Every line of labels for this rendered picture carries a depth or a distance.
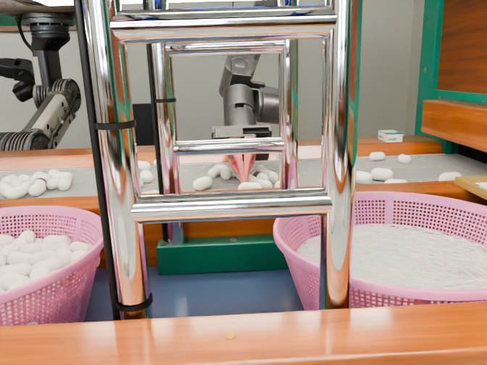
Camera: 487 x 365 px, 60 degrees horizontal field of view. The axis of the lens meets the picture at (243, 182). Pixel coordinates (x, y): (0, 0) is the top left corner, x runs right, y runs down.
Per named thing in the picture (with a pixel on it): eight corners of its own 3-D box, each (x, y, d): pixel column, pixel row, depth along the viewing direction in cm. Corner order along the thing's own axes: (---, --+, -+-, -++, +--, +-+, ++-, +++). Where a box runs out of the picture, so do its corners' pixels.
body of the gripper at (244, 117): (272, 132, 70) (268, 100, 74) (211, 135, 69) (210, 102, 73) (269, 156, 75) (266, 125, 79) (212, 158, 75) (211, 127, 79)
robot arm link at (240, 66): (222, 91, 87) (230, 56, 80) (275, 98, 89) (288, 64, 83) (225, 132, 79) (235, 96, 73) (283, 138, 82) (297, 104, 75)
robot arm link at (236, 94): (219, 100, 81) (226, 77, 77) (254, 104, 83) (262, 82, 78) (221, 127, 77) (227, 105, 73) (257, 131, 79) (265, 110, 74)
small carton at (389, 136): (377, 138, 100) (377, 129, 100) (392, 137, 100) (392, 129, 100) (387, 143, 95) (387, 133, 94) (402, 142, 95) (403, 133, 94)
